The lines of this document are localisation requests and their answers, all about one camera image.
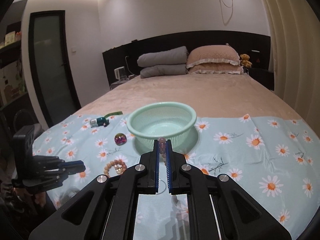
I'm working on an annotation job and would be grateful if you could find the brown wooden bead bracelet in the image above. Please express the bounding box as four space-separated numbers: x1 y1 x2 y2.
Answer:
103 158 128 178

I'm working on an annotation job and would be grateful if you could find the iridescent round hair clip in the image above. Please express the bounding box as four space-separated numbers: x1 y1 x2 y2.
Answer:
114 133 127 146

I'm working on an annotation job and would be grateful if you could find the mint green plastic basket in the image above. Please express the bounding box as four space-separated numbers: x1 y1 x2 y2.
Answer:
126 102 200 154

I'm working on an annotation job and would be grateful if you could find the dark shelf with items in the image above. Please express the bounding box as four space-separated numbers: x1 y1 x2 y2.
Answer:
1 0 36 137

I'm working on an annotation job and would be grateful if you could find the dark frosted glass door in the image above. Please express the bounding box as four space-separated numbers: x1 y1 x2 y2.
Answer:
28 10 81 127

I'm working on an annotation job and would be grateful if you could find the bed with beige cover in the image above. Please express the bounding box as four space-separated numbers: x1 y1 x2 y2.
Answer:
75 74 303 127

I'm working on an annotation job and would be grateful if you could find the white electric kettle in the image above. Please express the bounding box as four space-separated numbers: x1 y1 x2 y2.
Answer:
114 67 127 81

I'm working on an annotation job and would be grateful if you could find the daisy print blue cloth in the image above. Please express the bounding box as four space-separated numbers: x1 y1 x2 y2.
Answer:
33 115 319 239

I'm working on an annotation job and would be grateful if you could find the grey folded quilt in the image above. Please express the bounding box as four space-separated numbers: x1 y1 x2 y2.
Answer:
137 46 188 79

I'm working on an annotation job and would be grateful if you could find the lower beige pillow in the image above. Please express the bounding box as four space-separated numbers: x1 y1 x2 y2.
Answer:
188 63 244 75

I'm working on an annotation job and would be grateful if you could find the beige pillow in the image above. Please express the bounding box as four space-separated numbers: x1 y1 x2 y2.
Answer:
186 45 240 69
188 63 244 75

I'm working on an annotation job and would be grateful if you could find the upper beige pillow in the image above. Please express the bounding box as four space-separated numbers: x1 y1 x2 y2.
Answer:
186 45 240 69

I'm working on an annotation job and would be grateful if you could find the brown teddy bear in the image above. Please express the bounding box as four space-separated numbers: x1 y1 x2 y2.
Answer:
240 54 252 68

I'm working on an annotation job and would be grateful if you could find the black headboard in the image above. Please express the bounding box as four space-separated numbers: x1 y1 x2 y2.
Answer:
102 30 271 84

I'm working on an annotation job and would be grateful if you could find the cream curtain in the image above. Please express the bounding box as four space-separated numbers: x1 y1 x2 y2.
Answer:
262 0 319 134

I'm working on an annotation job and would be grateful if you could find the teal capsule keychain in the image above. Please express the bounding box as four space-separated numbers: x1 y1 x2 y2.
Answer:
89 117 110 128

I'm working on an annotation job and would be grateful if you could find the green strap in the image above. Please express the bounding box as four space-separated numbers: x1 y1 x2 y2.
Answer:
103 110 124 119

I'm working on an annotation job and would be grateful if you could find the white hanging cable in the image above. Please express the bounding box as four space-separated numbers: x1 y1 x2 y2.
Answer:
216 0 234 26

